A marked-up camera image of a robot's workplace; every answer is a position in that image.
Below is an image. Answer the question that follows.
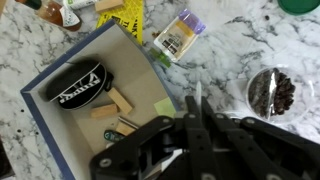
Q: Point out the clear cup with brown beans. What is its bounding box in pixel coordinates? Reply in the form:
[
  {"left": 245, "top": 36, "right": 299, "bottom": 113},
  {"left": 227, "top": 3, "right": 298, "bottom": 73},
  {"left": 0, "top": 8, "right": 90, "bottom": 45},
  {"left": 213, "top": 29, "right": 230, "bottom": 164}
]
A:
[{"left": 245, "top": 64, "right": 315, "bottom": 125}]

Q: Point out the green plastic strip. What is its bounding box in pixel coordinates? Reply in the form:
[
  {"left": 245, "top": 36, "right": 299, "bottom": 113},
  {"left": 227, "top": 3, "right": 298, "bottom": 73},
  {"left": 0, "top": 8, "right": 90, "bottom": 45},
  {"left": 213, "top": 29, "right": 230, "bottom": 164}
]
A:
[{"left": 149, "top": 47, "right": 173, "bottom": 69}]

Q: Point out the hot sauce bottle red cap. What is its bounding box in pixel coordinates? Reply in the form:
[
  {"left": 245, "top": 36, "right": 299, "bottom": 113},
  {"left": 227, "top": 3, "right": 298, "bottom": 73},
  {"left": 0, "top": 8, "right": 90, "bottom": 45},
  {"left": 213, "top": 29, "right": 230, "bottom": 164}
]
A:
[{"left": 14, "top": 0, "right": 83, "bottom": 33}]

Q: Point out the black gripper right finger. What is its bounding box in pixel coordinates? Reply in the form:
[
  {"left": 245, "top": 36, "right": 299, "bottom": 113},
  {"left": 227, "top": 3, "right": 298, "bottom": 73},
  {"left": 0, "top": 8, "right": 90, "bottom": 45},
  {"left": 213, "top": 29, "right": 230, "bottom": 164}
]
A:
[{"left": 201, "top": 96, "right": 320, "bottom": 180}]

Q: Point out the green sticky note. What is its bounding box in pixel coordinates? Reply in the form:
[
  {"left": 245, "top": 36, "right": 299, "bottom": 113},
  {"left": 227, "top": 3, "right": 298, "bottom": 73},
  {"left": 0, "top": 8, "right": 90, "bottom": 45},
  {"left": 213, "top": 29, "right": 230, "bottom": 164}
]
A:
[{"left": 153, "top": 97, "right": 177, "bottom": 118}]

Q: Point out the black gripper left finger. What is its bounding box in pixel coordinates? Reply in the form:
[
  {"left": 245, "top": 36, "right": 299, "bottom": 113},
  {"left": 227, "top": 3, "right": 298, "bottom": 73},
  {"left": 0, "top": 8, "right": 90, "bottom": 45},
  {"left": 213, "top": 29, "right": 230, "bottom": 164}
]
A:
[{"left": 89, "top": 95, "right": 214, "bottom": 180}]

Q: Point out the navy cardboard box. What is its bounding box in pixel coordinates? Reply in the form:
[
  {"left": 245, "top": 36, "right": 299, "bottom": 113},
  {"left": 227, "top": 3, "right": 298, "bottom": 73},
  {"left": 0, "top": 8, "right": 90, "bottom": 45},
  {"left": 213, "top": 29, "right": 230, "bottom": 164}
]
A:
[{"left": 19, "top": 19, "right": 182, "bottom": 180}]

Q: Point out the small wooden block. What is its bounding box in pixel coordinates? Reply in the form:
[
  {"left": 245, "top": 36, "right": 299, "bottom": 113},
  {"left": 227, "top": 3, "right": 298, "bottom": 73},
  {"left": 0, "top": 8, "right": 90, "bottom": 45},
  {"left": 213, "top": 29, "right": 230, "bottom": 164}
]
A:
[
  {"left": 115, "top": 121, "right": 136, "bottom": 136},
  {"left": 90, "top": 103, "right": 120, "bottom": 120},
  {"left": 107, "top": 87, "right": 135, "bottom": 116},
  {"left": 94, "top": 0, "right": 125, "bottom": 14}
]

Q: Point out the black sunglasses case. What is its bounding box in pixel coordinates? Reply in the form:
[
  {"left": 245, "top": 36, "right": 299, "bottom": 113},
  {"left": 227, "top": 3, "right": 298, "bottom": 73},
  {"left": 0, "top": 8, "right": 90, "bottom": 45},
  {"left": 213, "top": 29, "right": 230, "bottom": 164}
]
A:
[{"left": 44, "top": 59, "right": 115, "bottom": 111}]

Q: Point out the purple topped snack packet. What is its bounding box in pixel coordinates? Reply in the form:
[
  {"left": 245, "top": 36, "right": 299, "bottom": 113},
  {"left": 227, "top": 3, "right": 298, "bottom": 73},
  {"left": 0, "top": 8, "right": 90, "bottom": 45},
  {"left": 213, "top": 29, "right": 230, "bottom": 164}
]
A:
[{"left": 153, "top": 8, "right": 207, "bottom": 63}]

